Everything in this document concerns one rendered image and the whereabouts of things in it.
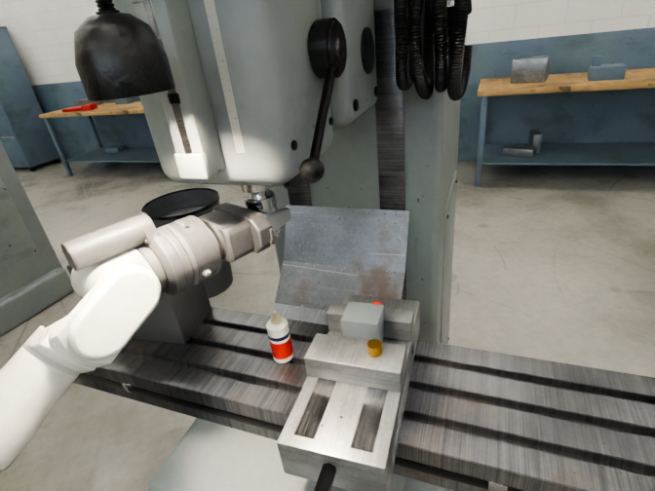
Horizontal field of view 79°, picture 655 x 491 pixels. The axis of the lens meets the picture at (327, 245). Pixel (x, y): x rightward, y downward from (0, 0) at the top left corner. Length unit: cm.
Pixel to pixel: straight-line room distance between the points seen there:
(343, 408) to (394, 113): 59
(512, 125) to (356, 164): 393
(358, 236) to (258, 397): 45
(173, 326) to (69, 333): 43
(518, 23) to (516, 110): 80
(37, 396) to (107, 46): 35
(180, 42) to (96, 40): 12
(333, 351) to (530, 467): 31
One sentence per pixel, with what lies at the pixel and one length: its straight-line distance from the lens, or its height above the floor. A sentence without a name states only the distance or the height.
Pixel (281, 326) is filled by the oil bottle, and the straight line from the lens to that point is 75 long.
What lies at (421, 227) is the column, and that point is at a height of 104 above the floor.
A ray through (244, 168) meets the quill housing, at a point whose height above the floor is 134.
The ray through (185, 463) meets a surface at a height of 85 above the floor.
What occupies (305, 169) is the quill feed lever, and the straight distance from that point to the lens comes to 47.
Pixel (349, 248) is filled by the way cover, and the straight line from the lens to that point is 99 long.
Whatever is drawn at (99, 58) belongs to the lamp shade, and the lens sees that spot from 38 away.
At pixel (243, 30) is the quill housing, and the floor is 149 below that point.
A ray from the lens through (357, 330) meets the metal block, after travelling 65.
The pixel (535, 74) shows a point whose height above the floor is 95.
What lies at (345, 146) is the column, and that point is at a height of 124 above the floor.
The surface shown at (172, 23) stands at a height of 150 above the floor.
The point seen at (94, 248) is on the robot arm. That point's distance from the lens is 51.
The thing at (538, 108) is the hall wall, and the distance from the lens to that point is 479.
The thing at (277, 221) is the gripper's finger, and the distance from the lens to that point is 61.
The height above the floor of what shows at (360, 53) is 144.
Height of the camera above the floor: 148
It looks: 28 degrees down
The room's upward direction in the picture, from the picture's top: 7 degrees counter-clockwise
